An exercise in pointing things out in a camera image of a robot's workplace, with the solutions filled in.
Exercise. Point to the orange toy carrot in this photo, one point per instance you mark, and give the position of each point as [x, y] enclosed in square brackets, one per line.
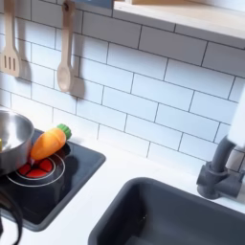
[48, 143]

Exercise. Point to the wooden slotted spatula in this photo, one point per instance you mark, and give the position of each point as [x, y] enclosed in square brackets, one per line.
[9, 60]

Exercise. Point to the grey sink basin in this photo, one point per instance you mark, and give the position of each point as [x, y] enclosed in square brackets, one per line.
[178, 213]

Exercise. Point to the wooden shelf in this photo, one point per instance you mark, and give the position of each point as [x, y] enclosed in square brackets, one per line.
[191, 19]

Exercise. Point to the grey range hood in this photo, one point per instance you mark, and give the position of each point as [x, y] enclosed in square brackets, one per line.
[95, 3]

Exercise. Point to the wooden spoon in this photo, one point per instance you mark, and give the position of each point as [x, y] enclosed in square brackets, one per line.
[65, 75]

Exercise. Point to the grey tap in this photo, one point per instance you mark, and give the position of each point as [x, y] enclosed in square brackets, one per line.
[217, 178]

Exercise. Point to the steel pot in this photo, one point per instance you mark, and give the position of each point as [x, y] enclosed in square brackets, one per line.
[14, 140]

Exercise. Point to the black stove top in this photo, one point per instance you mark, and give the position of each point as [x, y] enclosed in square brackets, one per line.
[63, 185]

